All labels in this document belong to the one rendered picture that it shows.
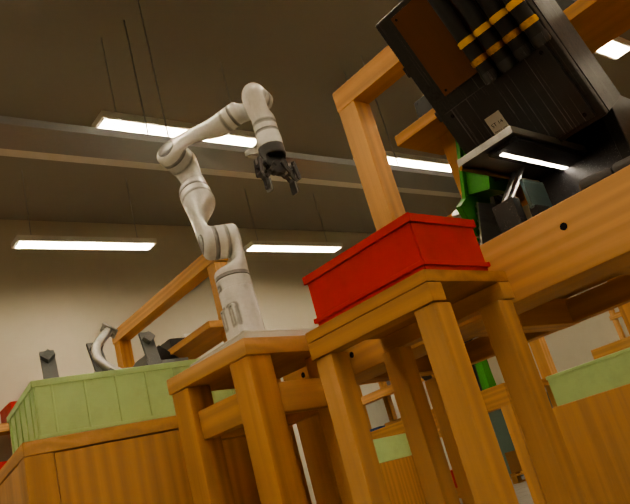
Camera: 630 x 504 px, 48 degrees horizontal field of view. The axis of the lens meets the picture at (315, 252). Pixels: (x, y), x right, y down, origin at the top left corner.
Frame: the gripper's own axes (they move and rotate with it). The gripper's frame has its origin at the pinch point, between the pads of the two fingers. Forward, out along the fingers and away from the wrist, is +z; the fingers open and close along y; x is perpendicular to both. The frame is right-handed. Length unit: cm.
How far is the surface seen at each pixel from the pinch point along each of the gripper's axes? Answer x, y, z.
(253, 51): 280, 284, -330
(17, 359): 661, 168, -153
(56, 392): 52, -50, 38
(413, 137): -10, 55, -20
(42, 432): 53, -55, 48
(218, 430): 9, -32, 61
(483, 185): -43, 29, 18
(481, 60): -63, 14, -3
